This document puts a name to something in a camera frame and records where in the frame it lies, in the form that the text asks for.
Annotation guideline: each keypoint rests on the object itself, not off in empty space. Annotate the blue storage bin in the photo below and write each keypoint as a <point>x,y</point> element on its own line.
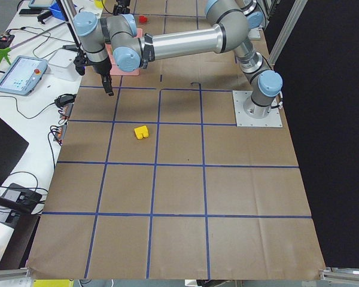
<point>57,10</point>

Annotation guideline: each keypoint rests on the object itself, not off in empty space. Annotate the black hub device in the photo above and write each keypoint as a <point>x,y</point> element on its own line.
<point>20,199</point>

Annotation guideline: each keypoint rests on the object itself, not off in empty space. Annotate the yellow toy block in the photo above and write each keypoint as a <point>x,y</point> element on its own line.
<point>141,132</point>

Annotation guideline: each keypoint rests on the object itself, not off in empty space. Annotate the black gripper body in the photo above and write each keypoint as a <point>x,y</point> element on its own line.
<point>101,67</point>

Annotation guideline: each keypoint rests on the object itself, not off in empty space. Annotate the black laptop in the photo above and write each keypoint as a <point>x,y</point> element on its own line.
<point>12,148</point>

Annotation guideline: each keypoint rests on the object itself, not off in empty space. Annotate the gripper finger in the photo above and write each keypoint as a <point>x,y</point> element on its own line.
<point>105,83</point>
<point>110,90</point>

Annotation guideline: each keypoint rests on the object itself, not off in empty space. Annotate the white cube device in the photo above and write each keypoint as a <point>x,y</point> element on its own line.
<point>62,65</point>

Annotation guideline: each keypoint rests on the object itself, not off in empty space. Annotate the black power adapter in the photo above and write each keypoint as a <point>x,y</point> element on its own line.
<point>64,99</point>

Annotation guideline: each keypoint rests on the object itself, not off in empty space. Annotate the pink plastic box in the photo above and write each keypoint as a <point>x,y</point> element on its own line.
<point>126,47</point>

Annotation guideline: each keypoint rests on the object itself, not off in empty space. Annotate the aluminium frame post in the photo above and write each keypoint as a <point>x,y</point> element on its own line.
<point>69,11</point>

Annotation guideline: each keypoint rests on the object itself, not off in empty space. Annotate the red toy block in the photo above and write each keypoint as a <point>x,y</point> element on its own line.
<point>142,19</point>

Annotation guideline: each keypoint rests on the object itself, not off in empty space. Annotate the teach pendant tablet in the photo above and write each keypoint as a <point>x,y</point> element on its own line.
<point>23,75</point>

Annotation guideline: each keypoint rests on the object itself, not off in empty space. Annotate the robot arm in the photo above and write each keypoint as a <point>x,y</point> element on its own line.
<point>230,24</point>
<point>121,7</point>

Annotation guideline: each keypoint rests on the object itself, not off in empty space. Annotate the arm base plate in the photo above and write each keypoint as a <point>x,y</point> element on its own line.
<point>248,114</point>

